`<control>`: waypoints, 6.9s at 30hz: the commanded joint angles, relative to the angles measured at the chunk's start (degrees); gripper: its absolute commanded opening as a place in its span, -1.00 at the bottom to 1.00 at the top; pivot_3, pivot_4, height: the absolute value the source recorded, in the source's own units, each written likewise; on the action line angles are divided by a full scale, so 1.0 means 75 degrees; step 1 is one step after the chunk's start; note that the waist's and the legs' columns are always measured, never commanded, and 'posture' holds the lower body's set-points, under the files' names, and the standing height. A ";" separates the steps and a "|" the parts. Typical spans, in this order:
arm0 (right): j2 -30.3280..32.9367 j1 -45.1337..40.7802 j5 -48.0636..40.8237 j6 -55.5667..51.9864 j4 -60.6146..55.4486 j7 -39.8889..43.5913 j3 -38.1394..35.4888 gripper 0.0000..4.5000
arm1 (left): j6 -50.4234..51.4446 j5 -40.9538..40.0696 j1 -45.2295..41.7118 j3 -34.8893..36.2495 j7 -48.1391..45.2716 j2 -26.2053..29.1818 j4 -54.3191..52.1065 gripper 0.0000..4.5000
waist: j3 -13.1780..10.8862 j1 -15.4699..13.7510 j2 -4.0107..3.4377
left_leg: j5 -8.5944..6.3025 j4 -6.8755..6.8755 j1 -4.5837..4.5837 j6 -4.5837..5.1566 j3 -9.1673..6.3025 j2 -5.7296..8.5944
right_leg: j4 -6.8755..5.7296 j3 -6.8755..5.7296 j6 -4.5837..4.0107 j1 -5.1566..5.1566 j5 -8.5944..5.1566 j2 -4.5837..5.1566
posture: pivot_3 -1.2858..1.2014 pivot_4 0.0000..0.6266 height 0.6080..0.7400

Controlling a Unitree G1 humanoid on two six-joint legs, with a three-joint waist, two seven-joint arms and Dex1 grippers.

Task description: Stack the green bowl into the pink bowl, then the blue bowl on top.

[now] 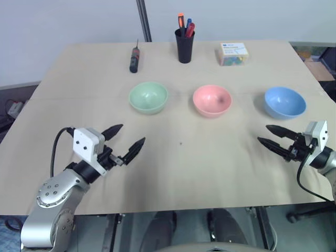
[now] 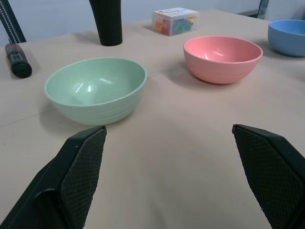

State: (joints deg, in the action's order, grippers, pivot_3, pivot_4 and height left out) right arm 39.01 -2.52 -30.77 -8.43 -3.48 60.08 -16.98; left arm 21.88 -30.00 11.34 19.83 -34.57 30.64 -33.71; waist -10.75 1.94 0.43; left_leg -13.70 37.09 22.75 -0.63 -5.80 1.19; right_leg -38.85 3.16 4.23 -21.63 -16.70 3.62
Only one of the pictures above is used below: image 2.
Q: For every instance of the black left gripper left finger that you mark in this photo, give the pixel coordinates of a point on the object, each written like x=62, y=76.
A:
x=59, y=176

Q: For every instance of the clear box of colourful pieces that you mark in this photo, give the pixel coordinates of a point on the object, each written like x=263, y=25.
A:
x=175, y=21

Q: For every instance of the red bowl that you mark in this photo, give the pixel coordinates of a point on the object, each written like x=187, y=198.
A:
x=221, y=62

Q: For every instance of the black tapered cylinder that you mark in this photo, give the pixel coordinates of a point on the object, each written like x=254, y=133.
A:
x=108, y=23

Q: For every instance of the metal shelf frame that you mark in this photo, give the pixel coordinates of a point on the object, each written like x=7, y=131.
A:
x=261, y=9

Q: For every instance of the green bowl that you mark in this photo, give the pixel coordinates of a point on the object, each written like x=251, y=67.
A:
x=100, y=95

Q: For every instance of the blue bowl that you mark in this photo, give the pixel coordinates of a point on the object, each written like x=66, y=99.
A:
x=286, y=35

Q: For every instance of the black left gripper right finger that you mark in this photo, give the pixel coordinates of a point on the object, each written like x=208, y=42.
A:
x=274, y=171

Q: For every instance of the black and red tool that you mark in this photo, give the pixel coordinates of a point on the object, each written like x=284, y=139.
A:
x=17, y=60

